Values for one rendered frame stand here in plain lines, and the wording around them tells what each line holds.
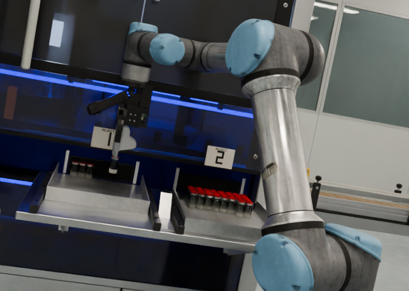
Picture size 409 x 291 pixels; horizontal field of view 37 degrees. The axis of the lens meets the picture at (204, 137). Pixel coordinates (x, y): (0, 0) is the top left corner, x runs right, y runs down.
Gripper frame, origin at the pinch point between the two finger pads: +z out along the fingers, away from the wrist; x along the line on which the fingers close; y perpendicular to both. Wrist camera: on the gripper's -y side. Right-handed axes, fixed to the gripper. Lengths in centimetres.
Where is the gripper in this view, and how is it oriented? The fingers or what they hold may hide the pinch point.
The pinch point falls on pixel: (113, 153)
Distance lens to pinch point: 166.8
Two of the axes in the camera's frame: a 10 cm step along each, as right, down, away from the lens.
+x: -1.5, -1.4, 9.8
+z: -1.9, 9.8, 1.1
